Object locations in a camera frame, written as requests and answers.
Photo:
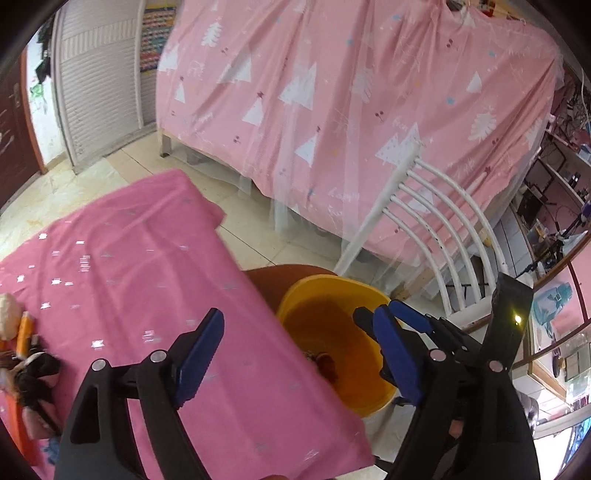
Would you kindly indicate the blue cartoon sticker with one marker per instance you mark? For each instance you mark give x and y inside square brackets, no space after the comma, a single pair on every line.
[549,309]

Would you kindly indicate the colourful chart poster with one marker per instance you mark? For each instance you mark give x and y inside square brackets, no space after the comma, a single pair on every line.
[154,41]

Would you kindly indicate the metal bed frame leg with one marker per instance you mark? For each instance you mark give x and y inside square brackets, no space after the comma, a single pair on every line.
[165,145]

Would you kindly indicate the red-brown chair seat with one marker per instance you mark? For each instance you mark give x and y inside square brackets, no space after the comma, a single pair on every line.
[263,286]

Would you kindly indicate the white louvred wardrobe door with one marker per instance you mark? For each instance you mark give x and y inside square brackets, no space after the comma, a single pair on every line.
[101,92]

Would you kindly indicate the brown scrap in bin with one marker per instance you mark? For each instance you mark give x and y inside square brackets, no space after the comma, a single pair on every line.
[325,367]

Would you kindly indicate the large orange box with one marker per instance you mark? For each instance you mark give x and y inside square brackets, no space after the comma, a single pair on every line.
[14,429]

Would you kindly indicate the white metal chair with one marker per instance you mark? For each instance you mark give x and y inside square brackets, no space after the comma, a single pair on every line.
[369,217]

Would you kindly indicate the cream plush toy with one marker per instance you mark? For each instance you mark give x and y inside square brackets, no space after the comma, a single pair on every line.
[7,316]

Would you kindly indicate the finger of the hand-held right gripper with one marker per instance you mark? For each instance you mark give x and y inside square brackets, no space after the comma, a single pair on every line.
[364,325]
[413,316]

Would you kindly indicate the dark brown door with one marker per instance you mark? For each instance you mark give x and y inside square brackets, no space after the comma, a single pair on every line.
[14,138]

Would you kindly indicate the yellow plastic bin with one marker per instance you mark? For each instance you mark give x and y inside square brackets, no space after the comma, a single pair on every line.
[323,332]

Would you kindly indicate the cluttered pink shelf unit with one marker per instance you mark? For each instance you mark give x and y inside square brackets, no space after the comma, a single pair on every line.
[568,161]

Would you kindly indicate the small blue item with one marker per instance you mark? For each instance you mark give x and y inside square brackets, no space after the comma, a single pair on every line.
[53,452]

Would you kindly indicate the orange tube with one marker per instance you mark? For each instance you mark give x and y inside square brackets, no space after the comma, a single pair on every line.
[24,334]

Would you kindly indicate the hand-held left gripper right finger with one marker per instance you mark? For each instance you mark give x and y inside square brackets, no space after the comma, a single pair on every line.
[399,355]

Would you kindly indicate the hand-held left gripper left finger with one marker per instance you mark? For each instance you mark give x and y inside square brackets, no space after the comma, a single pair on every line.
[201,355]

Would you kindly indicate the black hanging bag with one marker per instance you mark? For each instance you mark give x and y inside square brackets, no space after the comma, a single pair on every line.
[42,71]

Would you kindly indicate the pink star-print tablecloth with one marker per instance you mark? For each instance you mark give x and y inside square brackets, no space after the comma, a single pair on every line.
[138,277]

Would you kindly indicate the pink tree-print bed sheet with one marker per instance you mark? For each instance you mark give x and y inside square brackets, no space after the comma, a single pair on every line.
[323,115]

